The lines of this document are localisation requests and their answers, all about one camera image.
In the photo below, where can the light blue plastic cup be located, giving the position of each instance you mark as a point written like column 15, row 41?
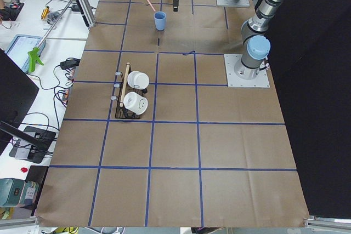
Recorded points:
column 160, row 19

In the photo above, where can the white smiley mug rear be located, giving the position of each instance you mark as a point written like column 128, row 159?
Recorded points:
column 138, row 80

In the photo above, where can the white smiley mug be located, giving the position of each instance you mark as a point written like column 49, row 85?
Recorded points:
column 135, row 103
column 138, row 80

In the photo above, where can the black power adapter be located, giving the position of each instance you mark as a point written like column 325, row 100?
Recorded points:
column 69, row 63

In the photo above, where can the white smiley mug front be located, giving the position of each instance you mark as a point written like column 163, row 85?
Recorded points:
column 135, row 103

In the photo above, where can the blue framed tablet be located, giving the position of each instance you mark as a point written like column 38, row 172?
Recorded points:
column 25, row 51

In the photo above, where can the brown paper table mat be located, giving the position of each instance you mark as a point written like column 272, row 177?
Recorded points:
column 202, row 154

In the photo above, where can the black monitor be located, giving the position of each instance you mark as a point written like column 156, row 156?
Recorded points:
column 18, row 92

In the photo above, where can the green box device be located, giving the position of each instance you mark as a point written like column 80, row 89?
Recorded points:
column 18, row 193

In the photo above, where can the black wire cup rack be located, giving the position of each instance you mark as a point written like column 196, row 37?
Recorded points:
column 124, row 88

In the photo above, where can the green handled reacher grabber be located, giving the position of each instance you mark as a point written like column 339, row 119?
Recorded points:
column 52, row 18

